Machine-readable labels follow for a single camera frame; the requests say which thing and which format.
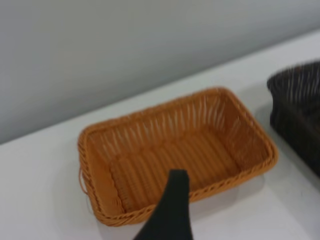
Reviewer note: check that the dark brown wicker basket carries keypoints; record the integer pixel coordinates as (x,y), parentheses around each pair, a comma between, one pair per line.
(300,100)

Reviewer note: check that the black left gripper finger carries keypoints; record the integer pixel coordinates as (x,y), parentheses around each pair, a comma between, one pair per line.
(172,212)

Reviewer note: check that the light brown wicker basket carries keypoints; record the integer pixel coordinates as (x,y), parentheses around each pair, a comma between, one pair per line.
(175,150)

